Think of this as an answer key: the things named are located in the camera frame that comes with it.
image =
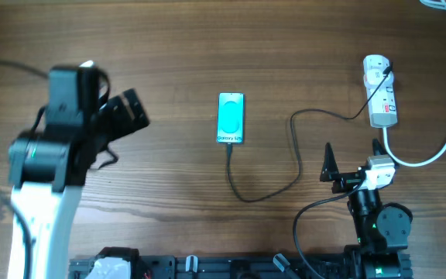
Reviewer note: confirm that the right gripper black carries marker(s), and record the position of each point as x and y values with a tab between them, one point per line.
331	168

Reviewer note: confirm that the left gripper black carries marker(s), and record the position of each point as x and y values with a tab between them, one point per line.
128	122

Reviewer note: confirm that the smartphone with blue screen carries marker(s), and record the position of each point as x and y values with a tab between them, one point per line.
231	112

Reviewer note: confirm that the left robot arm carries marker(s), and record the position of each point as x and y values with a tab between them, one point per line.
48	168

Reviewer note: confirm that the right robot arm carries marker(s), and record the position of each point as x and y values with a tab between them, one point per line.
382	229

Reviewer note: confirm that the white charger plug adapter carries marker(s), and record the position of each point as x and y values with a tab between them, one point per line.
374	71

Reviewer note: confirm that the white power strip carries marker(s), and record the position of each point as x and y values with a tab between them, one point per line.
382	104

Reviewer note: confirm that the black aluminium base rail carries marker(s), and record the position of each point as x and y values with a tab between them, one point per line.
341	265

